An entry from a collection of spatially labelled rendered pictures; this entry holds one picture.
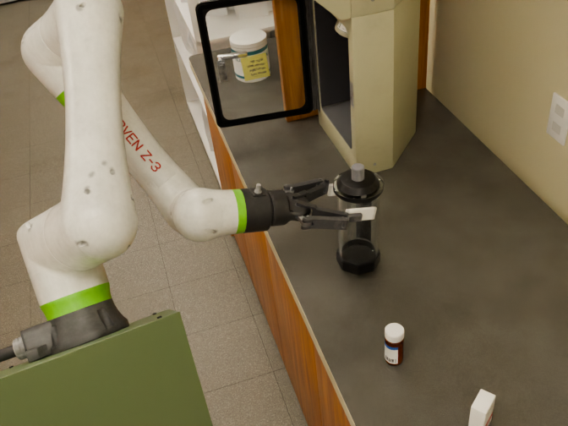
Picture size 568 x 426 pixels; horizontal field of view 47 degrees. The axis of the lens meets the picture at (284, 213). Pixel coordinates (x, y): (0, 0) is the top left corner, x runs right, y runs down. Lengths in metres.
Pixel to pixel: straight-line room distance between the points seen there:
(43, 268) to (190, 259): 1.89
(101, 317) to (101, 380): 0.14
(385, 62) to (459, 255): 0.52
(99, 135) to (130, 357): 0.37
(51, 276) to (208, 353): 1.53
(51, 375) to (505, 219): 1.14
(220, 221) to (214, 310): 1.56
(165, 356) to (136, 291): 1.89
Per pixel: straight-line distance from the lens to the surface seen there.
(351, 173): 1.42
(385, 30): 1.68
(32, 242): 1.24
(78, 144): 1.16
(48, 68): 1.40
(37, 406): 1.16
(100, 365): 1.12
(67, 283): 1.23
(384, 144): 1.85
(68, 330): 1.23
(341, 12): 1.62
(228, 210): 1.30
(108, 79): 1.21
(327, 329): 1.47
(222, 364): 2.65
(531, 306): 1.55
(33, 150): 4.23
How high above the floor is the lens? 2.06
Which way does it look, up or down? 39 degrees down
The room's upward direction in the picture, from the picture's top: 7 degrees counter-clockwise
